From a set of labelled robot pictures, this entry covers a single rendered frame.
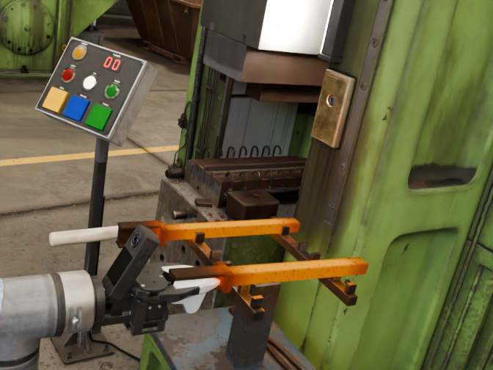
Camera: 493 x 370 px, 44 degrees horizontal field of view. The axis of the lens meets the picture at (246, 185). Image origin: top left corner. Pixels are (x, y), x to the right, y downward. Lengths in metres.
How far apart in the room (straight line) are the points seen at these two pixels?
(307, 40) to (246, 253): 0.57
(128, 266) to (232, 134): 1.08
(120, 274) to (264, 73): 0.83
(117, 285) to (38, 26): 5.59
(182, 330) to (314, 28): 0.81
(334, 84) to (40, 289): 0.86
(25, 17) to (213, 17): 4.77
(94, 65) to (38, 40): 4.37
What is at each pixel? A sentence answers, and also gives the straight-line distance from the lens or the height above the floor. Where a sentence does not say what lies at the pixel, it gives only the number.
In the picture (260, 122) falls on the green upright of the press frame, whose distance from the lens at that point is 1.98.
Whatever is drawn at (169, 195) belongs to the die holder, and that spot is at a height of 0.88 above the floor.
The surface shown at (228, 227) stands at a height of 1.04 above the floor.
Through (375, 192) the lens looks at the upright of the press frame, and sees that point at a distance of 1.41.
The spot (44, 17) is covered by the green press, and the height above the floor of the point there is 0.61.
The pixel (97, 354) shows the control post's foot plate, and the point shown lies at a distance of 2.55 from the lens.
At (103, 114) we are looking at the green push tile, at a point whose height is 1.02.
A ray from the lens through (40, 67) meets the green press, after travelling 6.56.
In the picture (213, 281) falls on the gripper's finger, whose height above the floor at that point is 1.08.
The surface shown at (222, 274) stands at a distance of 1.00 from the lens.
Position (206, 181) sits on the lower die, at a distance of 1.71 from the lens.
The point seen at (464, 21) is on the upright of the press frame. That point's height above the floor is 1.52.
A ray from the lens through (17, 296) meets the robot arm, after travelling 0.88.
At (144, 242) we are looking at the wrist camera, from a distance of 0.90.
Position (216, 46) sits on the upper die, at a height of 1.33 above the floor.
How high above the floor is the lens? 1.58
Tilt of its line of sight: 21 degrees down
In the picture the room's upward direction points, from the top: 11 degrees clockwise
